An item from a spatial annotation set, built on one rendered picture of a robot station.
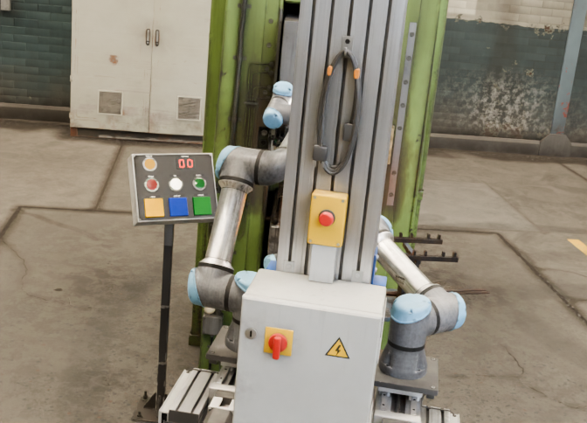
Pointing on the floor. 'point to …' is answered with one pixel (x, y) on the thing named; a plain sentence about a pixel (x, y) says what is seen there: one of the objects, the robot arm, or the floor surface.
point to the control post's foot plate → (147, 409)
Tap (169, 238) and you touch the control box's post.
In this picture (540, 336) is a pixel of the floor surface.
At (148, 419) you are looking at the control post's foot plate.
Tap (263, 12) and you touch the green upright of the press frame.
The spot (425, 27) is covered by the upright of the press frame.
